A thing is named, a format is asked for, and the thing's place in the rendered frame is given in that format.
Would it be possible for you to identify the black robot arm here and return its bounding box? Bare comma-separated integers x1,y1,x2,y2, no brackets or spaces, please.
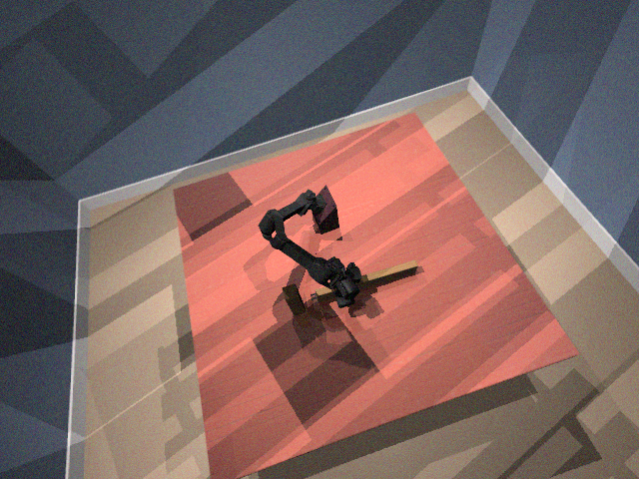
259,189,362,300

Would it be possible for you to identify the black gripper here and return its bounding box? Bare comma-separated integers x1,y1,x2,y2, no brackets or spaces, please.
333,286,354,308

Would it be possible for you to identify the brown wooden post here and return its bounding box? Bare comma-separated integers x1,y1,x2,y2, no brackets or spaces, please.
282,283,306,316

